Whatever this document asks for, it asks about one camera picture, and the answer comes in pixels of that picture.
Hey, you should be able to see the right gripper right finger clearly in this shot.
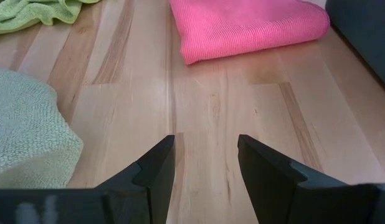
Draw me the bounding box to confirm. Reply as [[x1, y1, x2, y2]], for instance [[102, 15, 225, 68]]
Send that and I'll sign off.
[[237, 134, 385, 224]]

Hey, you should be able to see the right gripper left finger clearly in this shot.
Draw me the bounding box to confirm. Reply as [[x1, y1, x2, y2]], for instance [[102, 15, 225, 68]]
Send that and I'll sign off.
[[0, 134, 176, 224]]

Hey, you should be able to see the sage green teal-edged towel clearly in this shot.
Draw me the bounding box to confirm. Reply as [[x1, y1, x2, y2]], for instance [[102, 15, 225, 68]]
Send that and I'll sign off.
[[0, 67, 85, 190]]

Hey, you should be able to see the pink microfiber towel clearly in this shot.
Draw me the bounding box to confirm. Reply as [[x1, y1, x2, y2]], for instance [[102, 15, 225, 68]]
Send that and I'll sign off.
[[169, 0, 331, 66]]

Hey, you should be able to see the lime green microfiber towel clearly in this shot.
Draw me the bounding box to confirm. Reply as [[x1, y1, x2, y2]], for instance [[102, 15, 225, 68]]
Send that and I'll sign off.
[[0, 0, 102, 35]]

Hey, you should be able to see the teal plastic bin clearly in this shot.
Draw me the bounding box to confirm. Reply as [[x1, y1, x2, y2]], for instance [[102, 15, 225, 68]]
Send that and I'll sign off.
[[324, 0, 385, 100]]

